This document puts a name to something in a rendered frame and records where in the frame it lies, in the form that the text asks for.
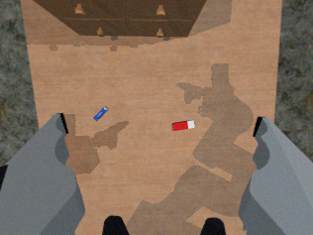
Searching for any red and white eraser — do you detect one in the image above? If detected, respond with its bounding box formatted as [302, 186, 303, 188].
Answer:
[172, 120, 195, 131]

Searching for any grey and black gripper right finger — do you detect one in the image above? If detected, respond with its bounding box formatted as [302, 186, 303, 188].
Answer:
[239, 116, 313, 235]

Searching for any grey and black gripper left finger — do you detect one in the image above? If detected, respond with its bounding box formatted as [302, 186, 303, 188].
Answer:
[0, 113, 85, 235]

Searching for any brown wooden drawer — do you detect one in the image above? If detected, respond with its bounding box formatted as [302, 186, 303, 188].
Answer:
[129, 19, 192, 38]
[122, 0, 201, 19]
[38, 0, 123, 18]
[62, 18, 131, 37]

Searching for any blue aa battery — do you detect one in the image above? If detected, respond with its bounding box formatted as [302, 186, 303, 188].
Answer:
[94, 107, 107, 121]

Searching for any brown wooden chest of drawers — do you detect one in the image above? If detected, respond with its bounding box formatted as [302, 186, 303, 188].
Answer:
[33, 0, 207, 37]

